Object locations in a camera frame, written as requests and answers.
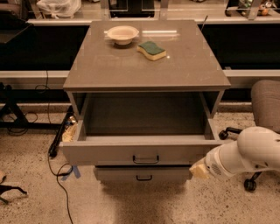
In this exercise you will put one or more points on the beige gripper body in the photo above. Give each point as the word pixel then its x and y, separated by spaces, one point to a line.
pixel 212 165

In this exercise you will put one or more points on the black drawer handle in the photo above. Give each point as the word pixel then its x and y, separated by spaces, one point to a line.
pixel 144 178
pixel 145 161

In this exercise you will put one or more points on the white plastic bag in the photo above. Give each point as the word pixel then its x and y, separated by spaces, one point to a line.
pixel 59 8

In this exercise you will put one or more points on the green yellow sponge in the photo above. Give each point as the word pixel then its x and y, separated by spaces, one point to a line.
pixel 151 50

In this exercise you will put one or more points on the black power strip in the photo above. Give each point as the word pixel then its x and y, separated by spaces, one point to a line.
pixel 52 152

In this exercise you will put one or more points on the grey office chair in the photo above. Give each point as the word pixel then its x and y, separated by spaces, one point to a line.
pixel 265 99

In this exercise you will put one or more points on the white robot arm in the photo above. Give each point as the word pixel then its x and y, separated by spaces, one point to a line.
pixel 256 149

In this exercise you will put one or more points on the yellow crumpled wrapper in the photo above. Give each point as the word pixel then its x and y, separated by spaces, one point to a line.
pixel 69 130

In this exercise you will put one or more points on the black top drawer handle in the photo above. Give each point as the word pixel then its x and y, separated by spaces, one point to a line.
pixel 145 161

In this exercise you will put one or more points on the grey drawer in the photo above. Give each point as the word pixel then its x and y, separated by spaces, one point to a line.
pixel 114 127
pixel 128 174

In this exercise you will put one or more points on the grey lower drawer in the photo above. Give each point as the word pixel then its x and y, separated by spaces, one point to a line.
pixel 128 174

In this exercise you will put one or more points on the black lower drawer handle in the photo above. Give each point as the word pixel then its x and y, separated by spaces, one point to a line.
pixel 144 178

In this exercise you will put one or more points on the grey top drawer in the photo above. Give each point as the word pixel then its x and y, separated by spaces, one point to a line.
pixel 114 127

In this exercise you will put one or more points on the grey drawer cabinet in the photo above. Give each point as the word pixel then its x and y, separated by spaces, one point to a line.
pixel 189 64

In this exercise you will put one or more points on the black desk leg frame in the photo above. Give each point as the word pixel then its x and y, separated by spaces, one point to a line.
pixel 21 122

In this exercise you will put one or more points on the white paper bowl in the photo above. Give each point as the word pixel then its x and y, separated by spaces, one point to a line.
pixel 122 35

